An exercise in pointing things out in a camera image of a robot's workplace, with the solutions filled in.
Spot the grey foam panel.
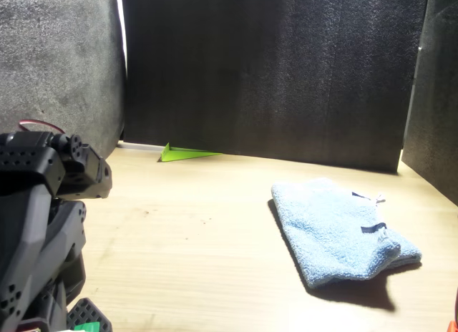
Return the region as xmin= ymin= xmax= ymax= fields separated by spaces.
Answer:
xmin=0 ymin=0 xmax=127 ymax=167

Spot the narrow black foam panel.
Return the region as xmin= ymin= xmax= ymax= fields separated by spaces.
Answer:
xmin=400 ymin=0 xmax=458 ymax=206

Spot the green plastic wedge bracket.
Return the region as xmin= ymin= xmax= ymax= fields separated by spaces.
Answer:
xmin=157 ymin=142 xmax=223 ymax=164

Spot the green clamp at black arm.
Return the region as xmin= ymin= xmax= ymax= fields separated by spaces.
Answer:
xmin=73 ymin=321 xmax=101 ymax=332

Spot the wide black foam panel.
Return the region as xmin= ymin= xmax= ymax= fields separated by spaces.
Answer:
xmin=120 ymin=0 xmax=430 ymax=174

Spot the light blue towel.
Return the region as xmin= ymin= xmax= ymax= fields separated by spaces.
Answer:
xmin=270 ymin=177 xmax=423 ymax=290

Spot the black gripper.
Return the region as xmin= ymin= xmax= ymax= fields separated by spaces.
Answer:
xmin=57 ymin=144 xmax=113 ymax=200

